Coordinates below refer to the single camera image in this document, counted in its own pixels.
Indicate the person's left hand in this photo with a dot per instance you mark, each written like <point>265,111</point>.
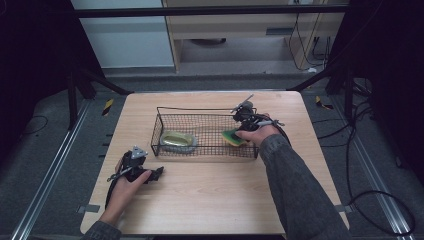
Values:
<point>125,193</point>

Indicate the small white plug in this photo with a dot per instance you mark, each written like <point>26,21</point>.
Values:
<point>312,70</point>

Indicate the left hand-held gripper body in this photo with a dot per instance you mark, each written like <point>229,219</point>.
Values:
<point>131,165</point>

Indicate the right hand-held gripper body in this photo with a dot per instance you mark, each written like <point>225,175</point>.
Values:
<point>248,118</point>

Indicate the dark curtain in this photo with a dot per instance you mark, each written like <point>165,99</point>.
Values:
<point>33,50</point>
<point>393,66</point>

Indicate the black metal stand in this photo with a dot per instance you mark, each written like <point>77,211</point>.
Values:
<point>349,96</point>
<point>72,100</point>

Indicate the small grey round object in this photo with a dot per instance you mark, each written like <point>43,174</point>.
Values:
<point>248,106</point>

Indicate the aluminium floor rail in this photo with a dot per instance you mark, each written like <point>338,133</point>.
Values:
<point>383,186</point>
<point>50,173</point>

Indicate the light wooden desk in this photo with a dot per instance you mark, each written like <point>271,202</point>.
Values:
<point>233,28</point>

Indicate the yellow black floor tape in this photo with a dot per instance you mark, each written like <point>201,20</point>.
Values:
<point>107,106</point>
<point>321,103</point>

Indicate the green soap dish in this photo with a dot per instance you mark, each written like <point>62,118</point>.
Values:
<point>178,141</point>

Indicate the black horizontal frame bar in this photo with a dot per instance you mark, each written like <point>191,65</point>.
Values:
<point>200,11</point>

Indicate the person's right hand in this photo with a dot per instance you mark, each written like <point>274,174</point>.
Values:
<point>260,133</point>

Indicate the grey tape piece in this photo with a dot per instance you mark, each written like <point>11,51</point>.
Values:
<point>88,209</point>
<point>345,209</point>

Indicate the yellow green sponge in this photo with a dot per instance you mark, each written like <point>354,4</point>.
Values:
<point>230,137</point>

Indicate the white cabinet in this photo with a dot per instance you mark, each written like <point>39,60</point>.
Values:
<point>126,40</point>

